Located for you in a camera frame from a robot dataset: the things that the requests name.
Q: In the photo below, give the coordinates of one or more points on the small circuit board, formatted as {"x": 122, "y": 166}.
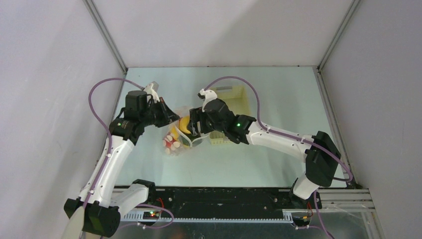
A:
{"x": 151, "y": 215}

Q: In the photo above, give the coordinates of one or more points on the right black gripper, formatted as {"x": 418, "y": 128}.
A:
{"x": 196, "y": 119}

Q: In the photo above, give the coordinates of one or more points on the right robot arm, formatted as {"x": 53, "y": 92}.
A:
{"x": 318, "y": 152}

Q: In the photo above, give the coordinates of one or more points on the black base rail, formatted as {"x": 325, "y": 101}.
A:
{"x": 229, "y": 202}

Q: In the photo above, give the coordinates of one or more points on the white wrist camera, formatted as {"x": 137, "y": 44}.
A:
{"x": 207, "y": 96}
{"x": 151, "y": 90}

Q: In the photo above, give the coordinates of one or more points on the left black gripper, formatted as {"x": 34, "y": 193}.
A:
{"x": 167, "y": 115}

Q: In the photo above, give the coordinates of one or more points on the white perforated cable tray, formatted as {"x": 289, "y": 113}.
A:
{"x": 141, "y": 216}

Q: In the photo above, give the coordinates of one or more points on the yellow plastic basket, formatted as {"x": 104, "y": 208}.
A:
{"x": 237, "y": 101}

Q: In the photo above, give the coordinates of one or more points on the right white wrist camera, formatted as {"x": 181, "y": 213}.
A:
{"x": 207, "y": 96}

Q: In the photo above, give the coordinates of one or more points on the yellow lemon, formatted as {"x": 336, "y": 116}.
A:
{"x": 183, "y": 125}

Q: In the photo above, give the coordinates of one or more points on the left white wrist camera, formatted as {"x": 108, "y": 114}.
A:
{"x": 151, "y": 90}

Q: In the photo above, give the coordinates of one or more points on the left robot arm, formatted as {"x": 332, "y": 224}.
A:
{"x": 95, "y": 211}

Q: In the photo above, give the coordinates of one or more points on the red pomegranate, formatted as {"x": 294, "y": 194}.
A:
{"x": 170, "y": 143}

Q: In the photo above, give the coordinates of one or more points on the clear dotted zip bag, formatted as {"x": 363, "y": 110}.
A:
{"x": 186, "y": 141}

